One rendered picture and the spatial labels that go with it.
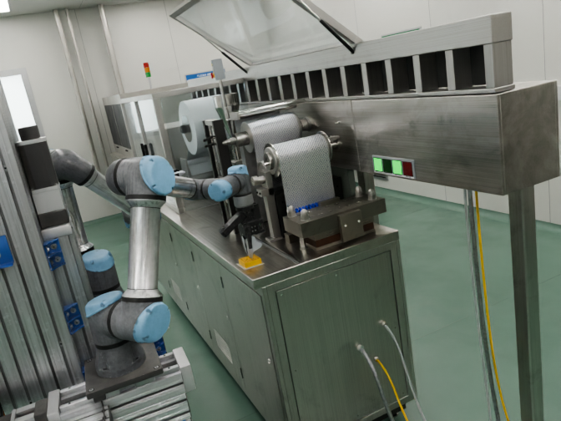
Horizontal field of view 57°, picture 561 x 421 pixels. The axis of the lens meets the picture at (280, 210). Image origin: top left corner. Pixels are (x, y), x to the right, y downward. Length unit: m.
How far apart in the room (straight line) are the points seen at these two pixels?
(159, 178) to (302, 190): 0.83
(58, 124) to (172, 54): 1.82
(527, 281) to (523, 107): 0.60
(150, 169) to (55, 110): 6.01
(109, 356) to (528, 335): 1.39
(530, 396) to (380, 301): 0.63
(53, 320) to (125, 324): 0.35
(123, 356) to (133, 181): 0.52
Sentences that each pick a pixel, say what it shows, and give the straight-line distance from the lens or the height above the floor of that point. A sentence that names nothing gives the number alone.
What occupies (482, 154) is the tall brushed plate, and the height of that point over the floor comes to 1.26.
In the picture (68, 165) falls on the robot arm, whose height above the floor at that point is 1.40.
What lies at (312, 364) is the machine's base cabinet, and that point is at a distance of 2.14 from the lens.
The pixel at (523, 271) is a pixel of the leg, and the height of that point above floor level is 0.83.
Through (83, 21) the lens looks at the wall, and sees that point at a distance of 7.60.
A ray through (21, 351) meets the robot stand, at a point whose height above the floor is 0.91.
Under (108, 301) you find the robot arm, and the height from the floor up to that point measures 1.05.
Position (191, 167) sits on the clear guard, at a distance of 3.08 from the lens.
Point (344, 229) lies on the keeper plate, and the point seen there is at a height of 0.96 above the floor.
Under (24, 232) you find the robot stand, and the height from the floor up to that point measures 1.27.
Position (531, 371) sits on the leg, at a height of 0.44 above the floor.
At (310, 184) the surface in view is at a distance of 2.20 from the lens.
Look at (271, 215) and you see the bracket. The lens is 2.23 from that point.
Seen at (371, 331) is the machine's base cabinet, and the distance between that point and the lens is 2.23.
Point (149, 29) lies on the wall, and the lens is 7.72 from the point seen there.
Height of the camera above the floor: 1.61
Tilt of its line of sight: 15 degrees down
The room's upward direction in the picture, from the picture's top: 10 degrees counter-clockwise
